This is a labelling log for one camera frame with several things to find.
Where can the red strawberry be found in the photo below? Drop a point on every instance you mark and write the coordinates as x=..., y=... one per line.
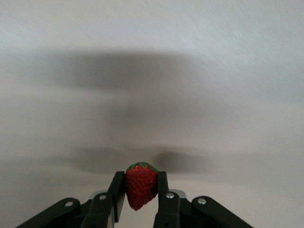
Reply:
x=141, y=187

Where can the brown table cloth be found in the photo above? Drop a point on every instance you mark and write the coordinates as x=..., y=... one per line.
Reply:
x=152, y=71

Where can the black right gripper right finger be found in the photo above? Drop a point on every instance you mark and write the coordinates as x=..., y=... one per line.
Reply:
x=168, y=211

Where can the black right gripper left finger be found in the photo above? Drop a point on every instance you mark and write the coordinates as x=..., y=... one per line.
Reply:
x=99, y=211

